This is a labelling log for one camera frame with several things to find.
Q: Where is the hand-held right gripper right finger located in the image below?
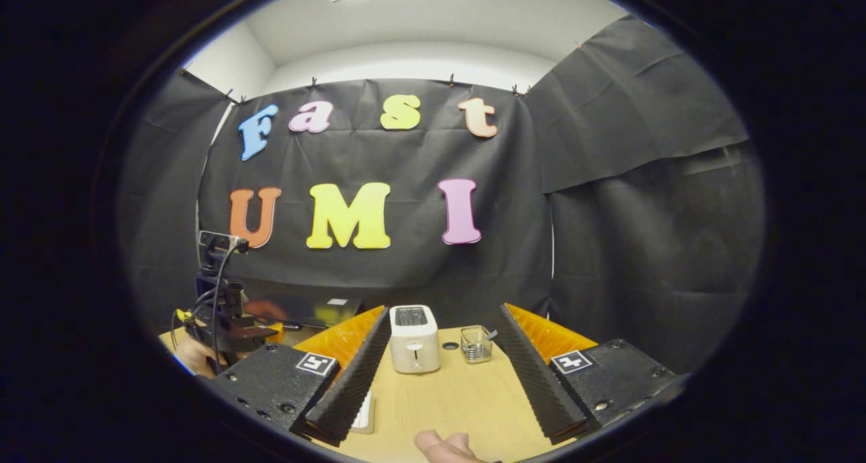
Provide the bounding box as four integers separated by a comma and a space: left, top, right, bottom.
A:
497, 303, 684, 445

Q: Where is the black electric oven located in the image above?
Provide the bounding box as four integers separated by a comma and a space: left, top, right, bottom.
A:
244, 294, 366, 332

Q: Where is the black backdrop cloth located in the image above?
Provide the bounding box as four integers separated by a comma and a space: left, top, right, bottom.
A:
118, 15, 767, 376

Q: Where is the white toaster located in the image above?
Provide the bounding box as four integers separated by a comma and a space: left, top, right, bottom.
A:
389, 305, 441, 374

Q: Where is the white rectangular tray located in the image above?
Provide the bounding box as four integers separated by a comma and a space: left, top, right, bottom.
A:
350, 390, 376, 435

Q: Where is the metal mesh holder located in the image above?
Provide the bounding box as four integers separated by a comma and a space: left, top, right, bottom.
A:
461, 325, 493, 364

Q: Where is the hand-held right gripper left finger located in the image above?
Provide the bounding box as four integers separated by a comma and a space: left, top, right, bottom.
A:
196, 305, 393, 448

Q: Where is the black camera cable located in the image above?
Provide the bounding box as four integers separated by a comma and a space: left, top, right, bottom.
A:
170, 241, 250, 372

